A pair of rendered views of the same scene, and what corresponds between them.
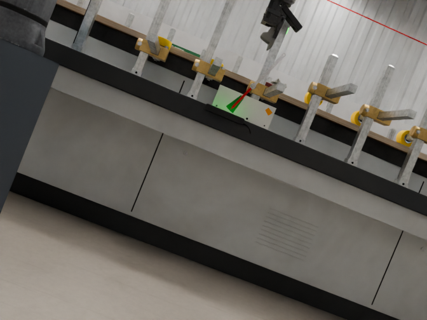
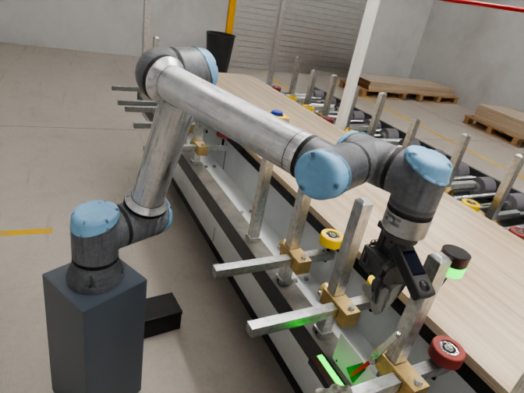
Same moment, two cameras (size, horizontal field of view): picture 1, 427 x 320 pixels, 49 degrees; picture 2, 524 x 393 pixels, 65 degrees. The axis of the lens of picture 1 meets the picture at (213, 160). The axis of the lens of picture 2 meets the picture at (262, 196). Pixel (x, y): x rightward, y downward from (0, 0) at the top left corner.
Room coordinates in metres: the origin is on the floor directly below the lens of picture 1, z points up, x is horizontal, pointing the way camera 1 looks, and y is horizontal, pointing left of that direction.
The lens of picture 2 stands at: (1.34, -0.56, 1.60)
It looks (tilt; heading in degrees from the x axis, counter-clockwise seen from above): 27 degrees down; 64
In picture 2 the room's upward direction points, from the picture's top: 11 degrees clockwise
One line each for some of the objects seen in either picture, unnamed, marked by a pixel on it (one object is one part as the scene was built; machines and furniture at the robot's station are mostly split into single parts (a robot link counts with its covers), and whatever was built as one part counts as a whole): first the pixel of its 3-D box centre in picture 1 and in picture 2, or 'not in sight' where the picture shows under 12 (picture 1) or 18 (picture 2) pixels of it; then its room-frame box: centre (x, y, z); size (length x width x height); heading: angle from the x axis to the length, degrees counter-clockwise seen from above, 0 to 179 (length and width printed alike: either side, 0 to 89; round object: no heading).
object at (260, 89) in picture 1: (262, 91); (399, 372); (2.02, -0.08, 0.85); 0.14 x 0.06 x 0.05; 95
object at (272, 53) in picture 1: (265, 70); (403, 338); (2.01, -0.06, 0.93); 0.04 x 0.04 x 0.48; 5
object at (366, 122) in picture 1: (369, 116); not in sight; (2.06, -0.56, 0.93); 0.04 x 0.04 x 0.48; 5
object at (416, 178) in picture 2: not in sight; (418, 182); (1.93, -0.02, 1.32); 0.10 x 0.09 x 0.12; 118
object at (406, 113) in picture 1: (383, 115); not in sight; (2.02, -0.60, 0.95); 0.50 x 0.04 x 0.04; 5
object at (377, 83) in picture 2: not in sight; (402, 85); (7.62, 6.72, 0.23); 2.42 x 0.76 x 0.17; 3
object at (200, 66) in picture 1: (208, 70); (338, 303); (1.99, 0.16, 0.84); 0.14 x 0.06 x 0.05; 95
